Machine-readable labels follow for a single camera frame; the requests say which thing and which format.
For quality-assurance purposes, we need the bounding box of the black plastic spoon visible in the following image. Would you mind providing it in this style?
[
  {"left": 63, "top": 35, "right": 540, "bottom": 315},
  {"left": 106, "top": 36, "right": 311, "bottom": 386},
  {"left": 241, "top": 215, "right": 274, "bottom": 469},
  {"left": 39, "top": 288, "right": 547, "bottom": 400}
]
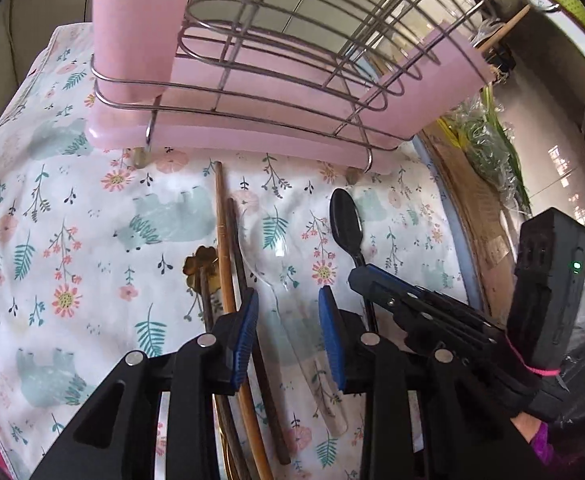
[{"left": 329, "top": 188, "right": 379, "bottom": 333}]

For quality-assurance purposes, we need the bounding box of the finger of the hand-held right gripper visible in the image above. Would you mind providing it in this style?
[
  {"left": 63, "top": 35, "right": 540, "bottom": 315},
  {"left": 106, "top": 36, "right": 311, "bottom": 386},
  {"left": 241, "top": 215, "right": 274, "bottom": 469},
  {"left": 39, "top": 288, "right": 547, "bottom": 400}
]
[
  {"left": 395, "top": 305, "right": 498, "bottom": 367},
  {"left": 348, "top": 264, "right": 506, "bottom": 341}
]

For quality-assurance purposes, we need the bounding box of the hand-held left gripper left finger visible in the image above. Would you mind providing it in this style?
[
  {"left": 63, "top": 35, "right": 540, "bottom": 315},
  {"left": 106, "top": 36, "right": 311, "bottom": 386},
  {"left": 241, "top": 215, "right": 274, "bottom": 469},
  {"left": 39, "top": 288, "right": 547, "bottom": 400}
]
[{"left": 30, "top": 287, "right": 260, "bottom": 480}]

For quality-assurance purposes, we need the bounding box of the person's right forearm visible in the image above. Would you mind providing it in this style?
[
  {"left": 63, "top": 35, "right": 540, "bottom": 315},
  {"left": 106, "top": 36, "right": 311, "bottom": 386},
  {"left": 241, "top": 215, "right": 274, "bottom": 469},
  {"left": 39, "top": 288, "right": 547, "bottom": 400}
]
[{"left": 513, "top": 410, "right": 559, "bottom": 469}]

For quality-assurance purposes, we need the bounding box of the clear plastic spoon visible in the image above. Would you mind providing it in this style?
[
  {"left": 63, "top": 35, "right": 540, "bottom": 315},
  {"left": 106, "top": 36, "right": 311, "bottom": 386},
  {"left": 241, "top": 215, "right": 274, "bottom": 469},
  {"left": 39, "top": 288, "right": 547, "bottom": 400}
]
[{"left": 240, "top": 222, "right": 349, "bottom": 437}]

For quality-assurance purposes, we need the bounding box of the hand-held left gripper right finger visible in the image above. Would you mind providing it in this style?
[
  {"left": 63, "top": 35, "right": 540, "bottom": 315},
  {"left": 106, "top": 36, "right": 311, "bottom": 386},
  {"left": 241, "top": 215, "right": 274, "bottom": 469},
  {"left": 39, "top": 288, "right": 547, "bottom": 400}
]
[{"left": 319, "top": 287, "right": 538, "bottom": 480}]

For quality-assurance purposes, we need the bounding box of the gold flower-shaped spoon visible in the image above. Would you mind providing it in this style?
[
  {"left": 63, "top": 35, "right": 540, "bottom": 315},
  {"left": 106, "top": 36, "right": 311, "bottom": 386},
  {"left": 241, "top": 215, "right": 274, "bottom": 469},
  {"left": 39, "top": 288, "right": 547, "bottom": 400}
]
[{"left": 184, "top": 245, "right": 253, "bottom": 480}]

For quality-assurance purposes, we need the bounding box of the plastic bag of greens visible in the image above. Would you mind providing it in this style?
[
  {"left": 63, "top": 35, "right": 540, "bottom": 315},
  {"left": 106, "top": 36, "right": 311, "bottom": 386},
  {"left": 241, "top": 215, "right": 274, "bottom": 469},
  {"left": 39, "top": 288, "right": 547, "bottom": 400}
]
[{"left": 441, "top": 95, "right": 528, "bottom": 211}]

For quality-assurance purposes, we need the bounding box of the floral printed cloth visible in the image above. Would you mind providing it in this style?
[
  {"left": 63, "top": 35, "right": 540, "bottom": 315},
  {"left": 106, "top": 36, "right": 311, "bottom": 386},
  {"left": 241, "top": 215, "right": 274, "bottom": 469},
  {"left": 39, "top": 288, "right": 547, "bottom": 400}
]
[{"left": 0, "top": 22, "right": 469, "bottom": 480}]

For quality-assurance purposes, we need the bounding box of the tall pink plastic utensil cup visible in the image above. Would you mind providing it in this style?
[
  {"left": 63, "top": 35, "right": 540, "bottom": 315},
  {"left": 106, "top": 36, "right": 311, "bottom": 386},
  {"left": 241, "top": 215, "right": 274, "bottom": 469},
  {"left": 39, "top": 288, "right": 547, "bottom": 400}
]
[{"left": 92, "top": 0, "right": 204, "bottom": 111}]

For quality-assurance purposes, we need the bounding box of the light wooden chopstick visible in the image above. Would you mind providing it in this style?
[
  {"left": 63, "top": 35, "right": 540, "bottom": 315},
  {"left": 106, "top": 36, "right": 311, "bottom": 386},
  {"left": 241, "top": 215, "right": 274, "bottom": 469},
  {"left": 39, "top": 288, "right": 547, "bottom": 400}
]
[
  {"left": 215, "top": 161, "right": 274, "bottom": 480},
  {"left": 476, "top": 5, "right": 531, "bottom": 54}
]

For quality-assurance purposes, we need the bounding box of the metal wire utensil rack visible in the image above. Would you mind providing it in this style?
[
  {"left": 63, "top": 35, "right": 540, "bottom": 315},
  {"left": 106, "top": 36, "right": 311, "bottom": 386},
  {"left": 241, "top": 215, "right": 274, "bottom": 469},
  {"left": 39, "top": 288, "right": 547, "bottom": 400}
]
[{"left": 91, "top": 0, "right": 564, "bottom": 175}]

